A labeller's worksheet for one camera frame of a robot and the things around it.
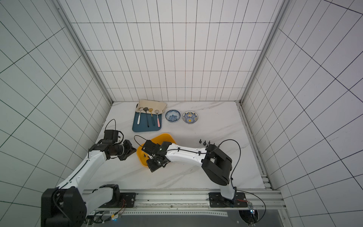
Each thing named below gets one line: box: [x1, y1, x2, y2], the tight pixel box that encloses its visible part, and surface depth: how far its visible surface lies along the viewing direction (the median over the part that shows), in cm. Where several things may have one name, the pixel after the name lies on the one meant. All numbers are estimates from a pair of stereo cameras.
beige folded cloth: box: [135, 99, 168, 114], surface depth 119 cm
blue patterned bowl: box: [164, 109, 182, 123], surface depth 109 cm
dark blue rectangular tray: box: [131, 111, 162, 133], surface depth 109 cm
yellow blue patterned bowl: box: [181, 110, 199, 125], surface depth 109 cm
